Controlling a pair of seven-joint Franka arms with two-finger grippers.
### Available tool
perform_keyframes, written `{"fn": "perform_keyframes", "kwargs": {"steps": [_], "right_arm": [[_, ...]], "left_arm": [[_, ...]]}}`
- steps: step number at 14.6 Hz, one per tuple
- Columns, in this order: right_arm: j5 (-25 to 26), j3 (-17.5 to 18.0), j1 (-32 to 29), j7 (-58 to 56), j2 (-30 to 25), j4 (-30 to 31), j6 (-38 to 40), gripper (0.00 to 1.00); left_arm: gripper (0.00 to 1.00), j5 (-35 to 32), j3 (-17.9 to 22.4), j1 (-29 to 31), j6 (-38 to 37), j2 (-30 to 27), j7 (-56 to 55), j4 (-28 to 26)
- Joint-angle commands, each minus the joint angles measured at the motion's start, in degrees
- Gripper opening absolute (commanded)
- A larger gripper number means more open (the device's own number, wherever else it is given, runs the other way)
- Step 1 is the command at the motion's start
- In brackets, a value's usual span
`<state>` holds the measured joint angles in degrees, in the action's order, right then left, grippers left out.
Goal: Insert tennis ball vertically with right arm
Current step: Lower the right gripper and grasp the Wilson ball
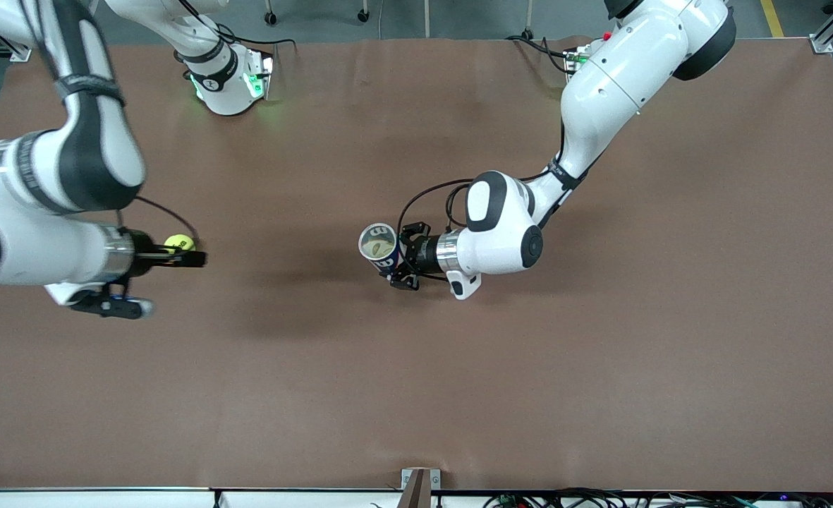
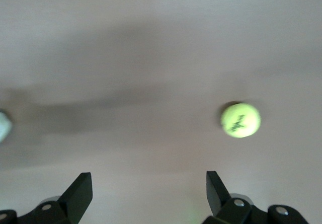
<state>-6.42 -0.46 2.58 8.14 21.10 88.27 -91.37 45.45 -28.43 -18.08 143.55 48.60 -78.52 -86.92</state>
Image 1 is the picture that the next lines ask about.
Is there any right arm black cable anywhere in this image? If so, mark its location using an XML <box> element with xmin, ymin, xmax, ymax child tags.
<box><xmin>35</xmin><ymin>0</ymin><xmax>202</xmax><ymax>248</ymax></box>

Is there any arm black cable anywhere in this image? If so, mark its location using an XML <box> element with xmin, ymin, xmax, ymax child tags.
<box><xmin>35</xmin><ymin>0</ymin><xmax>202</xmax><ymax>248</ymax></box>
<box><xmin>396</xmin><ymin>120</ymin><xmax>572</xmax><ymax>244</ymax></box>

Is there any brown table cover sheet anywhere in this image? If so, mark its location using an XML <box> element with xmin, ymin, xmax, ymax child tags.
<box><xmin>0</xmin><ymin>37</ymin><xmax>833</xmax><ymax>492</ymax></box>

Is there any grey metal edge bracket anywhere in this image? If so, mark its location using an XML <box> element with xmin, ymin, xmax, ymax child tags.
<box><xmin>401</xmin><ymin>468</ymin><xmax>442</xmax><ymax>508</ymax></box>

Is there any clear tennis ball can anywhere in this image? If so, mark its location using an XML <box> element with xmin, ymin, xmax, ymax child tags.
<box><xmin>358</xmin><ymin>223</ymin><xmax>404</xmax><ymax>276</ymax></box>

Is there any black base cable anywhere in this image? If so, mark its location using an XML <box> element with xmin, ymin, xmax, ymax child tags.
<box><xmin>506</xmin><ymin>34</ymin><xmax>572</xmax><ymax>75</ymax></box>
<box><xmin>236</xmin><ymin>35</ymin><xmax>296</xmax><ymax>52</ymax></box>

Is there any black tangled cable bundle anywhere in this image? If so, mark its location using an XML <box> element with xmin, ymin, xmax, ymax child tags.
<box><xmin>483</xmin><ymin>487</ymin><xmax>833</xmax><ymax>508</ymax></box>

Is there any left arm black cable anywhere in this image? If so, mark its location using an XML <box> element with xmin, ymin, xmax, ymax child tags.
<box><xmin>396</xmin><ymin>120</ymin><xmax>572</xmax><ymax>244</ymax></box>

